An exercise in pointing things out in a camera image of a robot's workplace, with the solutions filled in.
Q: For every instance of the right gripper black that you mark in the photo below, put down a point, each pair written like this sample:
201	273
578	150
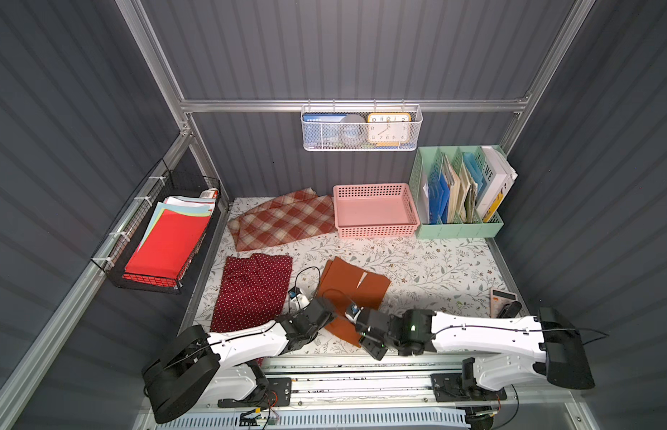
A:
370	331

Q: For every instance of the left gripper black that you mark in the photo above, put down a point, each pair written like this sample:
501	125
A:
320	311

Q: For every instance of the dark red polka-dot skirt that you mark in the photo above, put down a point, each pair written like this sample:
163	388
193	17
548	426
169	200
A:
252	294

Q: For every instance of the rust orange skirt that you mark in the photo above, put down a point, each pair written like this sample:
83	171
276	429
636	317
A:
344	284

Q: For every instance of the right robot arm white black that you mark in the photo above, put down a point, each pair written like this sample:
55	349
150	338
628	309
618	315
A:
510	350

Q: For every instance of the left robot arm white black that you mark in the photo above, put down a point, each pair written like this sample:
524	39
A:
197	362

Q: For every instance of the grey tape roll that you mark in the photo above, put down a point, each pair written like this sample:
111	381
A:
353	131

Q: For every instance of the floral table mat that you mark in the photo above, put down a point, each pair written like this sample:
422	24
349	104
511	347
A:
454	276

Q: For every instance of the small orange white card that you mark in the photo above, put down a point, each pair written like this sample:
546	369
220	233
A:
498	299

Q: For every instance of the red plaid skirt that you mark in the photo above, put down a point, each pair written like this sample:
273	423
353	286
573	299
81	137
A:
285	219

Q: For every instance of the pink plastic basket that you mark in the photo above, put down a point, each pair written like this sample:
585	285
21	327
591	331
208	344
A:
375	211

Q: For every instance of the blue folders in organizer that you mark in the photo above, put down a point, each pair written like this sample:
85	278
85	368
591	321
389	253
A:
438	192

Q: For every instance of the mint green file organizer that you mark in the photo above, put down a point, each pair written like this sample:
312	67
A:
424	160

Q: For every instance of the red paper stack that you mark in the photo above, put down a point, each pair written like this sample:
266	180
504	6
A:
170	240

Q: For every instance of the white book in organizer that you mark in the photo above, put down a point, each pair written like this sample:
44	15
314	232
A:
498	179

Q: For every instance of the blue box in basket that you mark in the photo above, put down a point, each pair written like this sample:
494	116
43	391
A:
321	131

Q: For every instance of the yellow alarm clock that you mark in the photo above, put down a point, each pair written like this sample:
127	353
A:
389	128

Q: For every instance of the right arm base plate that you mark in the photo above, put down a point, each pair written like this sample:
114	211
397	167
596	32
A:
448	388

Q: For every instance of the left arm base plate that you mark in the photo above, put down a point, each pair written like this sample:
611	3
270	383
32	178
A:
274	392

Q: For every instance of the black wire side basket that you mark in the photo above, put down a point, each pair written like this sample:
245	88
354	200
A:
172	187

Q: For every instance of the white wire wall basket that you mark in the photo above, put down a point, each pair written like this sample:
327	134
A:
364	109

